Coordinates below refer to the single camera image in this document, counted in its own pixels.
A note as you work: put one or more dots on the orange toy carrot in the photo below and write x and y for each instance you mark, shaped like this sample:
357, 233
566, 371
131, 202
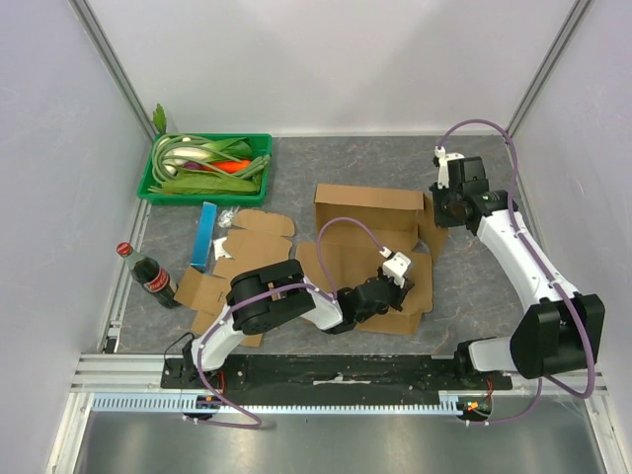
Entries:
231, 167

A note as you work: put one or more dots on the clear plastic bag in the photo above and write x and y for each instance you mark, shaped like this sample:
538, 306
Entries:
226, 216

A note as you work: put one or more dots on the left aluminium frame post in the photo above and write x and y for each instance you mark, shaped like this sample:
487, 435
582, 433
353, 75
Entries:
102, 44

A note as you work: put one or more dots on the green long beans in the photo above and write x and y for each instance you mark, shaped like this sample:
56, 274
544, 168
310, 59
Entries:
162, 145

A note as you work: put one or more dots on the right aluminium frame post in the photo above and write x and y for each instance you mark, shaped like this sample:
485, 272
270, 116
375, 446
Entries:
571, 24

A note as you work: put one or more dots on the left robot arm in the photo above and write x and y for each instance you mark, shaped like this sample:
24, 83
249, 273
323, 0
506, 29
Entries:
264, 299

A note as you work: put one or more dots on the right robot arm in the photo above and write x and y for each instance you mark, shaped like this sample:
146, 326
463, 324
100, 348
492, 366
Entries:
560, 329

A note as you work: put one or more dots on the small cardboard box blank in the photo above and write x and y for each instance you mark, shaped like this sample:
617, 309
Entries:
256, 239

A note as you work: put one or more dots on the green asparagus bundle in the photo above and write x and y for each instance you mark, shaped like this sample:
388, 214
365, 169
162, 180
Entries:
258, 165

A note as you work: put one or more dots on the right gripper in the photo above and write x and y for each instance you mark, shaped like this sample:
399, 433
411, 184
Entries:
445, 209

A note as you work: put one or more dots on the blue rectangular box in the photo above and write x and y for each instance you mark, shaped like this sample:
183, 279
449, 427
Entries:
203, 242

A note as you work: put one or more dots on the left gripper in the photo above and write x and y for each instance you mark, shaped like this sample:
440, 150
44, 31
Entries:
401, 293

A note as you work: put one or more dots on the slotted cable duct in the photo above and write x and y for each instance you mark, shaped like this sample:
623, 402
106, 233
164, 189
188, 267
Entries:
198, 404

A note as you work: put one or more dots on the dark soda bottle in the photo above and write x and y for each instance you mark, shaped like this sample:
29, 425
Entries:
154, 278

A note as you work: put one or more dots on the white toy radish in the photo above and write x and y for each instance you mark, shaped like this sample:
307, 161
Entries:
179, 157

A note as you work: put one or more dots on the aluminium frame post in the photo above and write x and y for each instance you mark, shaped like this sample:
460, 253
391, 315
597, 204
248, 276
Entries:
571, 24
102, 44

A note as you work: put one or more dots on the small white plastic packet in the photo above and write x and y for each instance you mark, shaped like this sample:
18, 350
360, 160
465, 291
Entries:
218, 248

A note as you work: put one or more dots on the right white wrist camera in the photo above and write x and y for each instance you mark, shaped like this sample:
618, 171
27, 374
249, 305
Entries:
441, 160

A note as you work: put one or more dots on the green lettuce leaf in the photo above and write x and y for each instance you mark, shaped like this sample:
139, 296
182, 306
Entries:
199, 184

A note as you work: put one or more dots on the large cardboard box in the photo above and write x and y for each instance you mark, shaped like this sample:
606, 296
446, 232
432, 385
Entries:
354, 221

